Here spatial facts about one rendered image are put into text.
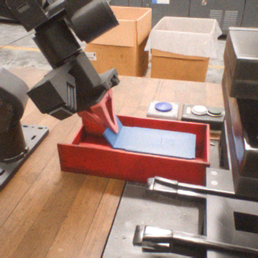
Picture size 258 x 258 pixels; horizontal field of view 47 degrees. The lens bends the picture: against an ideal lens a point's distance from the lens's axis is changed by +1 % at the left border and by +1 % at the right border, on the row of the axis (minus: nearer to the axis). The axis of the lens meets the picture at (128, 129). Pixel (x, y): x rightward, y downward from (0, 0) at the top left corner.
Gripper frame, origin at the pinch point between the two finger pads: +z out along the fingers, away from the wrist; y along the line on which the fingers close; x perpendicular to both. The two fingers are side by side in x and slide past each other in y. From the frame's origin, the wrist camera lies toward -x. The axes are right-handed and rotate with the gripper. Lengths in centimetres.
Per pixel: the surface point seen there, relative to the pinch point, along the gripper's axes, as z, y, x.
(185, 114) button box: 9.0, 9.0, 13.7
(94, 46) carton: 7, -86, 199
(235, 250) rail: 6.7, 17.3, -22.8
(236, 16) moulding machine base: 91, 28, 422
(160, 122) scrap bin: 4.8, 6.4, 5.4
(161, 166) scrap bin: 6.5, 7.2, -6.1
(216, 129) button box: 14.4, 13.7, 12.6
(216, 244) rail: 5.8, 15.8, -22.5
